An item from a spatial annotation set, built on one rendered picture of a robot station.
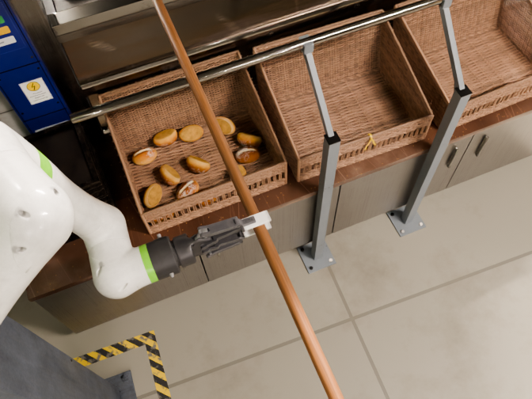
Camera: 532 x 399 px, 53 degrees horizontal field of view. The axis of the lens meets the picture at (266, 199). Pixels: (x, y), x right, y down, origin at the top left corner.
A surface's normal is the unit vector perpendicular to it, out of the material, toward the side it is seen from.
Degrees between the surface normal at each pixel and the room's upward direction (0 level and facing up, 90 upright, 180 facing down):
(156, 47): 70
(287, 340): 0
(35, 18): 90
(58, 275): 0
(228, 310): 0
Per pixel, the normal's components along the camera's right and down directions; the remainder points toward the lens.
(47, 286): -0.03, -0.48
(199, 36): 0.35, 0.59
